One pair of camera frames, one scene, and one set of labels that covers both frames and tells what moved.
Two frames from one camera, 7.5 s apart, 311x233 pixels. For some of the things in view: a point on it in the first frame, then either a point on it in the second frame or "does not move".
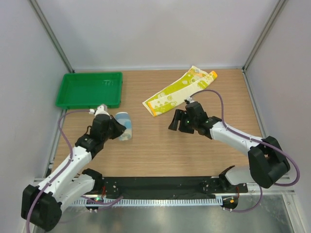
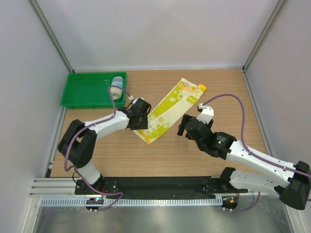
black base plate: [111, 186] does not move
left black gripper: [119, 128] -> [143, 125]
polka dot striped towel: [125, 119] -> [116, 92]
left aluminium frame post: [51, 34] does not move
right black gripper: [178, 116] -> [185, 118]
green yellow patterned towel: [196, 80] -> [183, 97]
